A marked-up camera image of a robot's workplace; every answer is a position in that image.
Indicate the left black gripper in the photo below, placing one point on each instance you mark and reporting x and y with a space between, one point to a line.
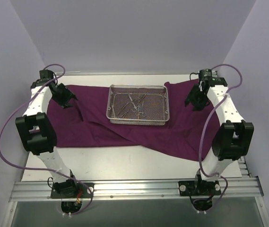
65 96

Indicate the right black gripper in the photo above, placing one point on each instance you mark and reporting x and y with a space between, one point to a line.
196 100

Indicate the purple cloth wrap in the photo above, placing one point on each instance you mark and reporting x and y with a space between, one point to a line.
85 124

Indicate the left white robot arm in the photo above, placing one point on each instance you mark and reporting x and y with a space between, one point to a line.
38 135

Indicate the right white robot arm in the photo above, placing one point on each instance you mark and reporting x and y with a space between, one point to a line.
233 138

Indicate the silver surgical scissors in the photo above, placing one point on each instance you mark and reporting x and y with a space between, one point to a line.
135 107

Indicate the metal mesh instrument tray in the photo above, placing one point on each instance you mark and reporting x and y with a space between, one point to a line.
156 104

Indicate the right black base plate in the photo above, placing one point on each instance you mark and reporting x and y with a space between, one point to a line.
204 188

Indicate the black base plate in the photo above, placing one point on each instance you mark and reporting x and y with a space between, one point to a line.
69 190
204 188

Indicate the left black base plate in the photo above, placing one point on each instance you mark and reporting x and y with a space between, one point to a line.
69 190

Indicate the aluminium front rail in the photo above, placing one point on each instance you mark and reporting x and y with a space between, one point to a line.
137 190

